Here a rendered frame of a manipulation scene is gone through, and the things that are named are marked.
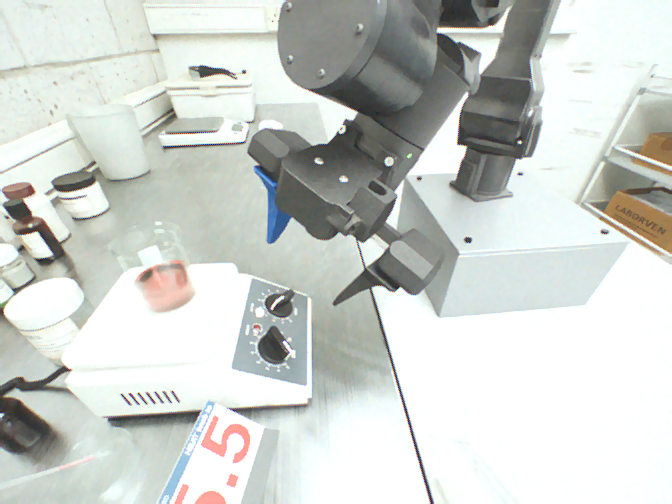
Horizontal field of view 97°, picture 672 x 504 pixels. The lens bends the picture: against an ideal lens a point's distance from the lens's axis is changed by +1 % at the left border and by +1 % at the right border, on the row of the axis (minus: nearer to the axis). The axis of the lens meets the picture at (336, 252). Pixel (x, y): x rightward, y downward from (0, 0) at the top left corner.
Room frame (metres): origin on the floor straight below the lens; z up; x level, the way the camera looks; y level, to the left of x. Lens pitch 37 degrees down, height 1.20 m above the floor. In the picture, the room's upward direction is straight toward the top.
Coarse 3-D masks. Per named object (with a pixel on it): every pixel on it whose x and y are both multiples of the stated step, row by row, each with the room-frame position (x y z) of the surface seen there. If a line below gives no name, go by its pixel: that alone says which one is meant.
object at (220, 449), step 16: (224, 416) 0.12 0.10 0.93; (208, 432) 0.11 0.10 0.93; (224, 432) 0.11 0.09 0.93; (240, 432) 0.11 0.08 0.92; (208, 448) 0.10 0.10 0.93; (224, 448) 0.10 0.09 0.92; (240, 448) 0.10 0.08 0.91; (192, 464) 0.08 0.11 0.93; (208, 464) 0.09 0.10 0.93; (224, 464) 0.09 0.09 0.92; (240, 464) 0.09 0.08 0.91; (192, 480) 0.07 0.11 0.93; (208, 480) 0.08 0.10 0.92; (224, 480) 0.08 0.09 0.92; (176, 496) 0.06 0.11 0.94; (192, 496) 0.07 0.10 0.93; (208, 496) 0.07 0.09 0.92; (224, 496) 0.07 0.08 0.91
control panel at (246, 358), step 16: (256, 288) 0.24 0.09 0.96; (272, 288) 0.25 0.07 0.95; (256, 304) 0.22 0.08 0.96; (304, 304) 0.25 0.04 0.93; (256, 320) 0.20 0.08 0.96; (272, 320) 0.21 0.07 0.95; (288, 320) 0.22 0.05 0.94; (304, 320) 0.22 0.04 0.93; (240, 336) 0.18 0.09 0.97; (256, 336) 0.18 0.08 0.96; (288, 336) 0.20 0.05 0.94; (304, 336) 0.20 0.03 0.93; (240, 352) 0.16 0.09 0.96; (256, 352) 0.17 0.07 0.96; (304, 352) 0.18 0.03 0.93; (240, 368) 0.15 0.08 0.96; (256, 368) 0.15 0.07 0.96; (272, 368) 0.16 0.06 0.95; (288, 368) 0.16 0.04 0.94; (304, 368) 0.17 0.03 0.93; (304, 384) 0.15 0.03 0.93
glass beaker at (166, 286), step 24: (120, 240) 0.21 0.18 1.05; (144, 240) 0.22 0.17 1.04; (168, 240) 0.23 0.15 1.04; (120, 264) 0.18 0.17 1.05; (144, 264) 0.18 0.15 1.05; (168, 264) 0.19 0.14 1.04; (144, 288) 0.18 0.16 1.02; (168, 288) 0.19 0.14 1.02; (192, 288) 0.20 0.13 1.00; (168, 312) 0.18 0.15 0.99
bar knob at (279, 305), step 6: (270, 294) 0.24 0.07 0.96; (276, 294) 0.24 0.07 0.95; (282, 294) 0.23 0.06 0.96; (288, 294) 0.24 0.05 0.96; (294, 294) 0.24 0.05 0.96; (270, 300) 0.23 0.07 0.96; (276, 300) 0.22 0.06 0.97; (282, 300) 0.22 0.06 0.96; (288, 300) 0.23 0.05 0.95; (270, 306) 0.22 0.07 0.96; (276, 306) 0.22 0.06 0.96; (282, 306) 0.23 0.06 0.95; (288, 306) 0.23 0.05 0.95; (270, 312) 0.22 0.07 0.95; (276, 312) 0.22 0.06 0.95; (282, 312) 0.22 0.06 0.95; (288, 312) 0.22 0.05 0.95
